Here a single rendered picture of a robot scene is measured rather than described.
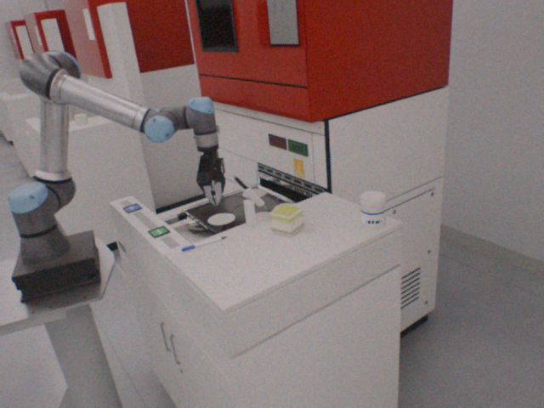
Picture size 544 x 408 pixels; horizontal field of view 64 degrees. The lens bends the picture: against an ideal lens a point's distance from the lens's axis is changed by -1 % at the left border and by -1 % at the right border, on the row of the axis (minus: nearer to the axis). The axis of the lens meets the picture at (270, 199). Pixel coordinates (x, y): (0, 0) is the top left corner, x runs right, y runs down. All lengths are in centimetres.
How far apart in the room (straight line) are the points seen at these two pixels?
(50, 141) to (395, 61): 123
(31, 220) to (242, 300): 78
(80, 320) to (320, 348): 85
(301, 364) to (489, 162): 199
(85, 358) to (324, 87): 127
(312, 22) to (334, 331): 93
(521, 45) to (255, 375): 217
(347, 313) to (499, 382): 111
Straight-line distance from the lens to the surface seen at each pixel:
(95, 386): 189
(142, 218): 160
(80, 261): 153
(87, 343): 177
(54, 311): 151
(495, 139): 289
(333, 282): 124
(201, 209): 172
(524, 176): 287
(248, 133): 193
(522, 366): 240
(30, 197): 154
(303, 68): 146
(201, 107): 141
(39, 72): 142
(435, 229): 221
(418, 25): 183
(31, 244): 159
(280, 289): 112
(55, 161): 163
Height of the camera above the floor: 158
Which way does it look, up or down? 23 degrees down
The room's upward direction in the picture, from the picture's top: 6 degrees counter-clockwise
